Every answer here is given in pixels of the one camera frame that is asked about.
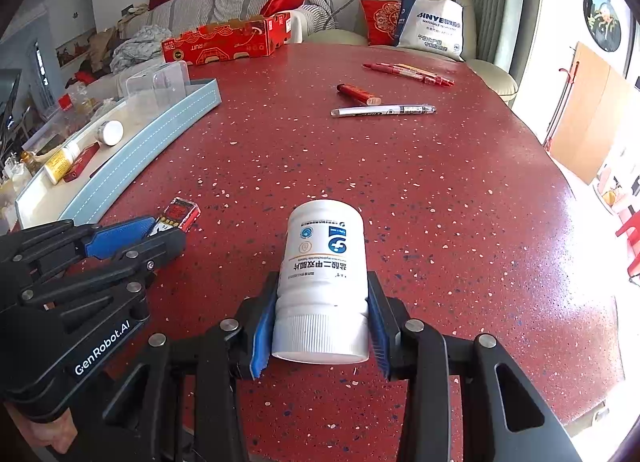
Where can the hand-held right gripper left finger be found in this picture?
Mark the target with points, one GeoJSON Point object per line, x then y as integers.
{"type": "Point", "coordinates": [262, 342]}

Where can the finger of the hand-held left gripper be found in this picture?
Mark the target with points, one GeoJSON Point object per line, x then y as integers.
{"type": "Point", "coordinates": [160, 254]}
{"type": "Point", "coordinates": [120, 239]}

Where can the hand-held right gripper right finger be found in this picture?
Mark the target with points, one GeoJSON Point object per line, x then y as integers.
{"type": "Point", "coordinates": [378, 337]}

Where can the red patterned small pack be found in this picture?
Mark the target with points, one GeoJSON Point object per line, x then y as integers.
{"type": "Point", "coordinates": [180, 212]}

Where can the large white medicine bottle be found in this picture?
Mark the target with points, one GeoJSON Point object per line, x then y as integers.
{"type": "Point", "coordinates": [322, 282]}

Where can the red narrow box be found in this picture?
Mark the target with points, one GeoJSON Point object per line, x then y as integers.
{"type": "Point", "coordinates": [82, 160]}

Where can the yellow tube with white cap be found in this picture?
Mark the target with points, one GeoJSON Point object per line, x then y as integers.
{"type": "Point", "coordinates": [59, 166]}

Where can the light blue rectangular tray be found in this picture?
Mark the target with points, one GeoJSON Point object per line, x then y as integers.
{"type": "Point", "coordinates": [150, 136]}

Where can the small white medicine bottle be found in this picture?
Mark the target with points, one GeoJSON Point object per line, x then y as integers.
{"type": "Point", "coordinates": [111, 132]}

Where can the clear plastic box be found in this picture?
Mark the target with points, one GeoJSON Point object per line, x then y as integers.
{"type": "Point", "coordinates": [160, 84]}

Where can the person's left hand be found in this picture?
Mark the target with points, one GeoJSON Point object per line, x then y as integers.
{"type": "Point", "coordinates": [50, 434]}

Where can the clear plastic containers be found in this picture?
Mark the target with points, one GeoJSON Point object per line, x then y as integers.
{"type": "Point", "coordinates": [45, 116]}

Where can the crumpled grey cloth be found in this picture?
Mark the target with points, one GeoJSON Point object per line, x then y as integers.
{"type": "Point", "coordinates": [137, 49]}

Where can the red cardboard box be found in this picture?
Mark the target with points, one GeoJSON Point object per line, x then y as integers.
{"type": "Point", "coordinates": [225, 41]}

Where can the clear white pen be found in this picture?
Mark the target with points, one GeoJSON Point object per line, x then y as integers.
{"type": "Point", "coordinates": [382, 110]}

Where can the thick red marker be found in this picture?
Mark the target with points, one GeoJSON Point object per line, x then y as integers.
{"type": "Point", "coordinates": [357, 94]}

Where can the red pen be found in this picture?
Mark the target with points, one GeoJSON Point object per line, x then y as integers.
{"type": "Point", "coordinates": [430, 76]}
{"type": "Point", "coordinates": [400, 70]}

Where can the red plastic stool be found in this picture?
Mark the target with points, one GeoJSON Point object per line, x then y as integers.
{"type": "Point", "coordinates": [631, 242]}

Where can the red satin cushion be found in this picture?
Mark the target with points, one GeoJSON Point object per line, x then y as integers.
{"type": "Point", "coordinates": [281, 1]}

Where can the beige armchair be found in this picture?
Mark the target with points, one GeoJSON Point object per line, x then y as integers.
{"type": "Point", "coordinates": [490, 76]}

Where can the light wooden board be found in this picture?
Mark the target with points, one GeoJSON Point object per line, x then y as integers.
{"type": "Point", "coordinates": [590, 111]}

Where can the white printed tote bag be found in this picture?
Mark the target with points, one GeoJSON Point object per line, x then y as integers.
{"type": "Point", "coordinates": [432, 26]}

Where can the red cushion with round pattern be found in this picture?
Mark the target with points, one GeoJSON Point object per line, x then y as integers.
{"type": "Point", "coordinates": [380, 21]}

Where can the grey curtain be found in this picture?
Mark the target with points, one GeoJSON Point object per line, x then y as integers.
{"type": "Point", "coordinates": [500, 1]}

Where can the round dark wall decoration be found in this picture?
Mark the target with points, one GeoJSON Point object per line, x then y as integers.
{"type": "Point", "coordinates": [602, 21]}

